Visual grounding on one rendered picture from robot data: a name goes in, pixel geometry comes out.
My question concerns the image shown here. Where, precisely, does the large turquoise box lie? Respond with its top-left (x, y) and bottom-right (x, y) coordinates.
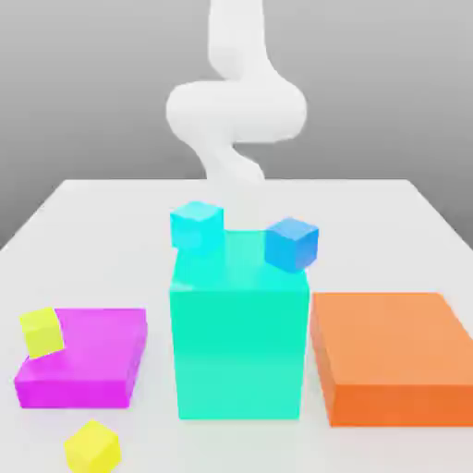
top-left (168, 229), bottom-right (310, 421)

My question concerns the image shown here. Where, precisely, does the small cyan cube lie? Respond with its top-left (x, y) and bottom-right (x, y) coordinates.
top-left (169, 200), bottom-right (225, 257)

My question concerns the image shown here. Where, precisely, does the large orange box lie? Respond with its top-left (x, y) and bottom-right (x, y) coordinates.
top-left (309, 291), bottom-right (473, 429)

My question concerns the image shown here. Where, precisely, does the small yellow cube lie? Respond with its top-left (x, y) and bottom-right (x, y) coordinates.
top-left (18, 306), bottom-right (67, 360)
top-left (63, 418), bottom-right (123, 473)

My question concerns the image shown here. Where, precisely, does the small blue cube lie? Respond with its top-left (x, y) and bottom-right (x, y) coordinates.
top-left (264, 216), bottom-right (320, 273)

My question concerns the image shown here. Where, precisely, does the large magenta box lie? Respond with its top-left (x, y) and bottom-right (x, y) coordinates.
top-left (13, 308), bottom-right (149, 410)

